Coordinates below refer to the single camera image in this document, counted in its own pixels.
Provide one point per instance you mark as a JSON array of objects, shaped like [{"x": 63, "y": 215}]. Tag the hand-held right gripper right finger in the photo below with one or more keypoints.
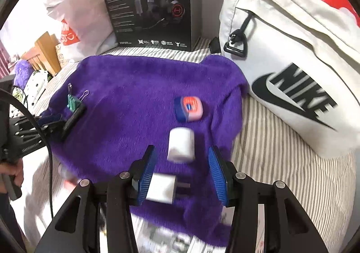
[{"x": 218, "y": 177}]

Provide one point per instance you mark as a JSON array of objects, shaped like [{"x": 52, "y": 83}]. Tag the wooden headboard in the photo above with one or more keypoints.
[{"x": 45, "y": 50}]

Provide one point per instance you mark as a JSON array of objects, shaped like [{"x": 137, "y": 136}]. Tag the white plastic shopping bag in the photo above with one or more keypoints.
[{"x": 81, "y": 11}]

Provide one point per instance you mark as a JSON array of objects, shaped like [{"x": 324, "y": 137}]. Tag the white tape roll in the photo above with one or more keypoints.
[{"x": 181, "y": 143}]

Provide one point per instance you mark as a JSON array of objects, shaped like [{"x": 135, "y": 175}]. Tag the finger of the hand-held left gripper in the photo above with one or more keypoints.
[
  {"x": 47, "y": 136},
  {"x": 50, "y": 120}
]

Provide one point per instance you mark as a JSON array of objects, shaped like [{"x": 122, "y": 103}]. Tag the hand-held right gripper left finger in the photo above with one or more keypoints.
[{"x": 147, "y": 177}]

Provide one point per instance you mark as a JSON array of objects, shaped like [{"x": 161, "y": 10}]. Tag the purple plush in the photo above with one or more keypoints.
[{"x": 22, "y": 73}]

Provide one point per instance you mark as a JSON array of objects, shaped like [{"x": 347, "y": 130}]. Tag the wooden plaque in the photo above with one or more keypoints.
[{"x": 60, "y": 53}]

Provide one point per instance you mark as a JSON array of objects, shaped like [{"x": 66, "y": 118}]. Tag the white charger plug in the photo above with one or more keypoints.
[{"x": 161, "y": 188}]

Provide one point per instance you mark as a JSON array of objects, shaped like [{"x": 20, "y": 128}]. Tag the newspaper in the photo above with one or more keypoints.
[{"x": 174, "y": 239}]

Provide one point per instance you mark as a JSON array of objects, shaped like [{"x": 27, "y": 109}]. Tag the blue and pink small jar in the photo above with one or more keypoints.
[{"x": 189, "y": 108}]

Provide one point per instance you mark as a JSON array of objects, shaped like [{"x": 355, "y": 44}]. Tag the purple towel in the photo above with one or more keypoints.
[{"x": 135, "y": 101}]

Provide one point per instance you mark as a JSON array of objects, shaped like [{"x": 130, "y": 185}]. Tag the green binder clip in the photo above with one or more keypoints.
[{"x": 71, "y": 102}]

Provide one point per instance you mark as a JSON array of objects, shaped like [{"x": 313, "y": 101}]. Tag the person's left hand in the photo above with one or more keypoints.
[{"x": 15, "y": 172}]

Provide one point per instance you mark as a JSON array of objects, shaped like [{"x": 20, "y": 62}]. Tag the black headphone box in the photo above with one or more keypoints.
[{"x": 146, "y": 8}]

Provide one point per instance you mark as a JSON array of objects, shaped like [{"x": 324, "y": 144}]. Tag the floral pillow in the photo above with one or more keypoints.
[{"x": 35, "y": 87}]

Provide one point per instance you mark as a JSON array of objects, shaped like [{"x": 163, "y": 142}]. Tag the grey waist bag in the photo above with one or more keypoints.
[{"x": 295, "y": 44}]

